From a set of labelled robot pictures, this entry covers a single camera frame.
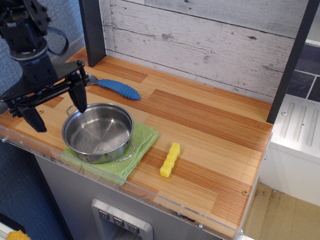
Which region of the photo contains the dark grey right post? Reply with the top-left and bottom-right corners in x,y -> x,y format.
266,0 -> 320,124

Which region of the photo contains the yellow plastic corn piece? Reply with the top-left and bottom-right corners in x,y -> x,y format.
159,142 -> 181,178

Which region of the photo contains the white ribbed counter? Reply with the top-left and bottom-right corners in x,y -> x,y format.
271,94 -> 320,158

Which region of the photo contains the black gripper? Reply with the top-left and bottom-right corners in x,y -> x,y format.
0,55 -> 89,133

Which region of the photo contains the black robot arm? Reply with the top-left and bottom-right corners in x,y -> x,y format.
0,0 -> 89,133

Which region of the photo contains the silver dispenser panel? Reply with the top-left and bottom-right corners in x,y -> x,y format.
91,198 -> 154,240

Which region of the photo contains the stainless steel pot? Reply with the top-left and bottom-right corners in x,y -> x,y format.
62,102 -> 136,164

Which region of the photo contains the blue handled metal spoon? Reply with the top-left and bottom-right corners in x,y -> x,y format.
87,73 -> 141,100

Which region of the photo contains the green folded cloth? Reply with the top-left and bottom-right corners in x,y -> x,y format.
61,122 -> 159,186

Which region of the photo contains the yellow object bottom left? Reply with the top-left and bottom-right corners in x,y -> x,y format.
6,230 -> 31,240

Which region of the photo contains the clear acrylic table guard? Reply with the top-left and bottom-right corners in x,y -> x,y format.
0,121 -> 272,240

